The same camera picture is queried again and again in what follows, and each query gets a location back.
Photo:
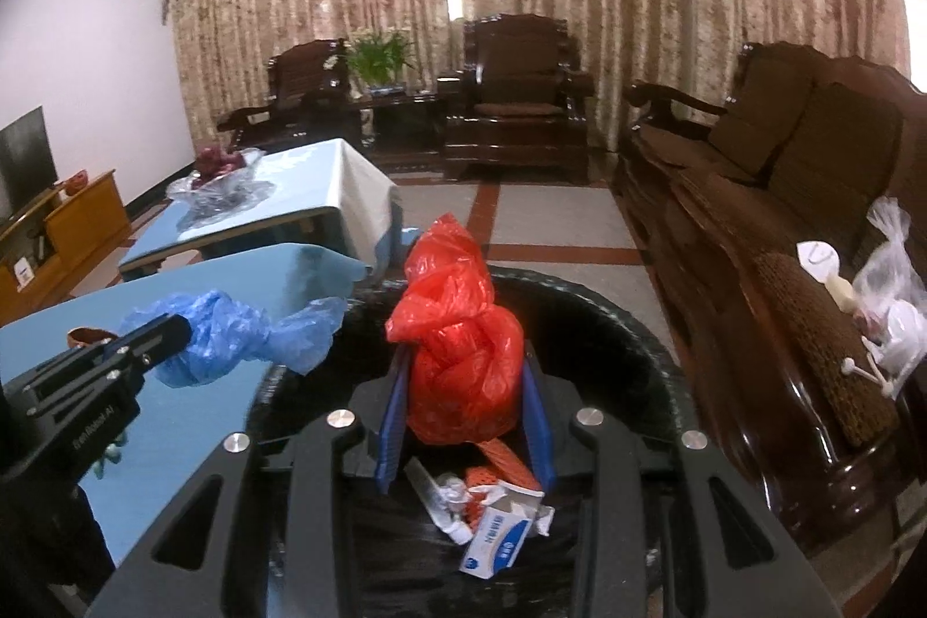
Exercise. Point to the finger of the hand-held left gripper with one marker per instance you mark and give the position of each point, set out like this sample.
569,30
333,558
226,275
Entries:
156,346

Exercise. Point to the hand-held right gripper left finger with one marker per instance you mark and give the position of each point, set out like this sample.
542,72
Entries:
395,430

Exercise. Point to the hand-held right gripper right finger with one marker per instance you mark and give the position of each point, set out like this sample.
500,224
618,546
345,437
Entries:
539,430

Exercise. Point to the orange foam fruit net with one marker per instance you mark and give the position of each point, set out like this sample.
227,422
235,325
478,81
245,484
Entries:
510,466
481,495

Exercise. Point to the blue plastic bag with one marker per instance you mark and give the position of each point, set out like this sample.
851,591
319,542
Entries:
217,335

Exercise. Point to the clear plastic wrapper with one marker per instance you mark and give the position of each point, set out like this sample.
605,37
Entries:
421,488

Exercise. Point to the white tissue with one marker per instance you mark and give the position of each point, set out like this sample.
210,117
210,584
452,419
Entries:
545,520
453,502

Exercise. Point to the black lined trash bin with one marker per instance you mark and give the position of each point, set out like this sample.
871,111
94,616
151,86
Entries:
615,357

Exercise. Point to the red plastic bag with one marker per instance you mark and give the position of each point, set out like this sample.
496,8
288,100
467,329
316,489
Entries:
449,335

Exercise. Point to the white box with blue print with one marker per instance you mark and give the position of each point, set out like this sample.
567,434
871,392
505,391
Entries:
496,538

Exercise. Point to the dark red scrap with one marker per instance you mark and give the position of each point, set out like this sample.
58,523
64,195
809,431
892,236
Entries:
90,337

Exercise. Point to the blue tablecloth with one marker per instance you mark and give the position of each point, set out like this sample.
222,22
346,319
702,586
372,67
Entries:
217,422

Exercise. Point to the wooden television cabinet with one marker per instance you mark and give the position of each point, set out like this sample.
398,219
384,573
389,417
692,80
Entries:
87,227

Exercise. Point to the small white device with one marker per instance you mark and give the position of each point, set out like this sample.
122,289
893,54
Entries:
23,272

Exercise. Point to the red apple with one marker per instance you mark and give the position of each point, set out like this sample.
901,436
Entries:
208,174
216,157

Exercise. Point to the small red ornament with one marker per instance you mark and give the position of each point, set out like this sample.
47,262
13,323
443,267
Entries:
78,182

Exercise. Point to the glass fruit bowl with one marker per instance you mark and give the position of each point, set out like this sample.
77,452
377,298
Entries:
242,173

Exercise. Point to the low table with blue cover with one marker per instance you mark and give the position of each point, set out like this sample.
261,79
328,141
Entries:
311,183

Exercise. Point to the black flat television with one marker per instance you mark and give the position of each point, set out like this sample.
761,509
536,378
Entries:
25,162

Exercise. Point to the dark wooden sofa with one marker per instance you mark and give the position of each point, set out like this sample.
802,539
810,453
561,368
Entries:
724,212

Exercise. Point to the dark wooden armchair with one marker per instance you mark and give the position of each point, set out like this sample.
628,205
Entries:
518,82
304,75

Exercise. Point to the dark wooden side table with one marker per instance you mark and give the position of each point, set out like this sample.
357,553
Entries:
405,118

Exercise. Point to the white plastic sticks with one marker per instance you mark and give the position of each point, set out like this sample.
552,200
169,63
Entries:
873,370

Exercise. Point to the green potted plant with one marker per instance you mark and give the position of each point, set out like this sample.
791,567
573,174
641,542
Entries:
380,57

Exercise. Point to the white plastic bag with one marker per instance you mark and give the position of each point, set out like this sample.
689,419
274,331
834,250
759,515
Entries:
905,339

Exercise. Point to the clear plastic bag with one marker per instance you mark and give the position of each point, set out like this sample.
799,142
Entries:
887,270

